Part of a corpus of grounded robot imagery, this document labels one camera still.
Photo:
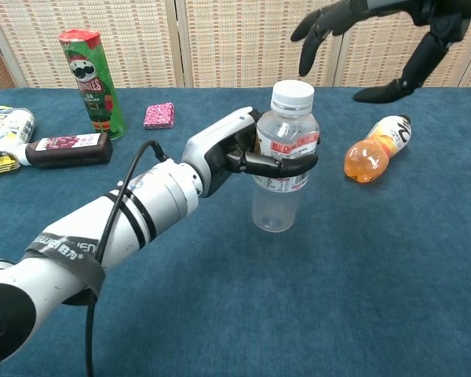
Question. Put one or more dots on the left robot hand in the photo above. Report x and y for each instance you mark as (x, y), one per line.
(212, 145)

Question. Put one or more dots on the white bottle cap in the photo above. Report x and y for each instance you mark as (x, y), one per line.
(292, 94)

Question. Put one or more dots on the orange juice bottle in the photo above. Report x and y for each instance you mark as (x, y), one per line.
(367, 157)

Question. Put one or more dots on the white yellow labelled can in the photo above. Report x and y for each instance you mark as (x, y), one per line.
(8, 125)

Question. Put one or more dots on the dark grape juice bottle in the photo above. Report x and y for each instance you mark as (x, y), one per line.
(72, 156)

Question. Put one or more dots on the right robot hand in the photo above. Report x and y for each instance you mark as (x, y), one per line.
(443, 19)

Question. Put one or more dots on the transparent plastic bottle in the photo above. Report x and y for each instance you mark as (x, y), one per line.
(276, 204)

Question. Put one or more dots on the teal table cover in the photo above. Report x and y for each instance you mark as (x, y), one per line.
(298, 294)

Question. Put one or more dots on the green Pringles can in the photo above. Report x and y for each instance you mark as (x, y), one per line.
(96, 98)

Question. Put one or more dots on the pink patterned small box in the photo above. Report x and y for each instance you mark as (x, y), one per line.
(159, 115)

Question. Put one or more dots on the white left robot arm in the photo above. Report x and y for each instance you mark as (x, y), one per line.
(63, 259)

